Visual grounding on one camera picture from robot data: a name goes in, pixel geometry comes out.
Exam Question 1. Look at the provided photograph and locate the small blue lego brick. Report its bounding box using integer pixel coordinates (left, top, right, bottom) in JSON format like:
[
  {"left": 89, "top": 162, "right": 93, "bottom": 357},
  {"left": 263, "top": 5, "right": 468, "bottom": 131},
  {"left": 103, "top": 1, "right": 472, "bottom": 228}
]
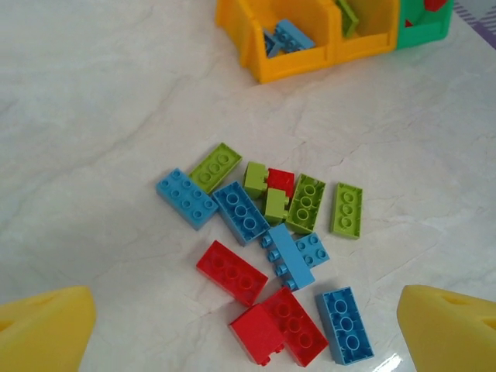
[{"left": 294, "top": 232, "right": 329, "bottom": 268}]

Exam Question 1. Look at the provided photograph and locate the green plastic bin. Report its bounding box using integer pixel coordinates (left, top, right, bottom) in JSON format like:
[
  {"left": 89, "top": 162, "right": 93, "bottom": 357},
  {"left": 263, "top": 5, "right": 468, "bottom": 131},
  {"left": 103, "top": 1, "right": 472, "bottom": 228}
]
[{"left": 394, "top": 0, "right": 454, "bottom": 50}]

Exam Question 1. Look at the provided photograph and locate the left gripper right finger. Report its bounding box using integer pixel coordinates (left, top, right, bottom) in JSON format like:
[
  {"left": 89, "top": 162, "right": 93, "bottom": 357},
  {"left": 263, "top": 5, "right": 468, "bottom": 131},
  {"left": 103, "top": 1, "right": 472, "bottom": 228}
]
[{"left": 398, "top": 285, "right": 496, "bottom": 372}]

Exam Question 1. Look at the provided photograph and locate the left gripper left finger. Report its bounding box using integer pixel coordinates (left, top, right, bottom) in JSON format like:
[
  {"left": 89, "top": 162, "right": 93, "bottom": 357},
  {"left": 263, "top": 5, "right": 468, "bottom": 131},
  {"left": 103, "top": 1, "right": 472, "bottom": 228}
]
[{"left": 0, "top": 285, "right": 97, "bottom": 372}]

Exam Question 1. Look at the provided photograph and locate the small green lego brick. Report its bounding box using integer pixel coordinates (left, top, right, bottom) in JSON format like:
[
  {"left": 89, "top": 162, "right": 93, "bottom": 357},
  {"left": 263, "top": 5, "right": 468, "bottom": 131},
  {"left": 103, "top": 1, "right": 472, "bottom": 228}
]
[
  {"left": 264, "top": 188, "right": 291, "bottom": 226},
  {"left": 243, "top": 161, "right": 270, "bottom": 201}
]

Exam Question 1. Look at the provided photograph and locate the orange plastic bin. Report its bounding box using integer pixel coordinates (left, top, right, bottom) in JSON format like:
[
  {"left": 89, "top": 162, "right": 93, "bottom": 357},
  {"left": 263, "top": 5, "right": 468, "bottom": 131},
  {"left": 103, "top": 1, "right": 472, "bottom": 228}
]
[
  {"left": 332, "top": 0, "right": 400, "bottom": 63},
  {"left": 215, "top": 0, "right": 337, "bottom": 84}
]

